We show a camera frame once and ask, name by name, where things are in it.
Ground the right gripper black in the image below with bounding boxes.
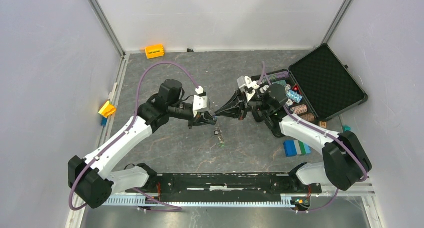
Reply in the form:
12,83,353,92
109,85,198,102
215,88,273,121

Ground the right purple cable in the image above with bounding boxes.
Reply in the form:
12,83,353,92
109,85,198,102
257,61,369,214

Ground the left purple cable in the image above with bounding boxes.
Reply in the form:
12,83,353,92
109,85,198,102
68,61,204,213

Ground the orange box at back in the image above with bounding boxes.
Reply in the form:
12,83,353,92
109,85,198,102
144,44,165,59

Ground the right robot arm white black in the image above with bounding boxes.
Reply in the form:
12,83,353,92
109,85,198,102
215,84,372,192

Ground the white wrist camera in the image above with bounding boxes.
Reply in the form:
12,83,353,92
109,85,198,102
192,86,210,117
236,76,260,93

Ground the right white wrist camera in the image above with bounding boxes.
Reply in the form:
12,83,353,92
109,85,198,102
236,76,260,93

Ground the purple cable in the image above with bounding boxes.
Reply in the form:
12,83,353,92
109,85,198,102
68,61,204,213
257,61,369,214

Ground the small blue block at left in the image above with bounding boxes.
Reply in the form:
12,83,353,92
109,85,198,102
100,117,108,127

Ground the small wooden letter cube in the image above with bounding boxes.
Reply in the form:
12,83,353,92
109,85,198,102
318,121,328,128

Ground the black poker chip case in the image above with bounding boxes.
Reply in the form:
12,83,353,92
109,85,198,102
252,44,368,124

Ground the yellow orange block at left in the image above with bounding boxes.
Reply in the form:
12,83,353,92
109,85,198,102
98,100,117,118

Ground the blue green white block stack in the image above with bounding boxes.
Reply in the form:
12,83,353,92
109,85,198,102
283,140,311,157

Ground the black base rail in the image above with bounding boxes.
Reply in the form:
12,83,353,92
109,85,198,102
142,172,322,202

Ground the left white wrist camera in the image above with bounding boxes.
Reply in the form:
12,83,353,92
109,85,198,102
192,86,210,117

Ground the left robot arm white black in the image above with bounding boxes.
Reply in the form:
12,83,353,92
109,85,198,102
67,79,216,211

